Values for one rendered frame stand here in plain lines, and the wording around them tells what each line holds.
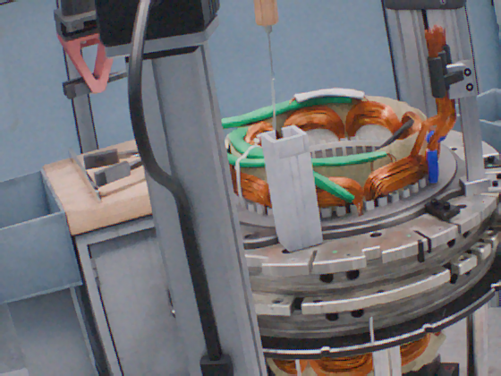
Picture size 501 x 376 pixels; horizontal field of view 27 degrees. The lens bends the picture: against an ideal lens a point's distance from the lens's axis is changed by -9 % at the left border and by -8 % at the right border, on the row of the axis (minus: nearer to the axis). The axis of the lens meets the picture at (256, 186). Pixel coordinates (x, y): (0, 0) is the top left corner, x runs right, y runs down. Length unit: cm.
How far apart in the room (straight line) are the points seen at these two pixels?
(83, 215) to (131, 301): 12
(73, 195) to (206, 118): 74
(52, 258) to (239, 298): 69
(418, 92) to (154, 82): 100
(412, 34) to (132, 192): 45
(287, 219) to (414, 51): 59
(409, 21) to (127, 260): 48
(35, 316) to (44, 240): 10
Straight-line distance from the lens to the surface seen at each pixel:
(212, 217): 46
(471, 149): 92
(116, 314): 120
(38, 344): 122
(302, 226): 87
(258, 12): 84
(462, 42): 140
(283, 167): 85
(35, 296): 120
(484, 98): 132
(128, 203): 114
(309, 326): 90
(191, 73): 44
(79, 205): 115
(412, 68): 142
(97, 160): 120
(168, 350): 123
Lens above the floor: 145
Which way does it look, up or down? 20 degrees down
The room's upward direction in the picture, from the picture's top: 10 degrees counter-clockwise
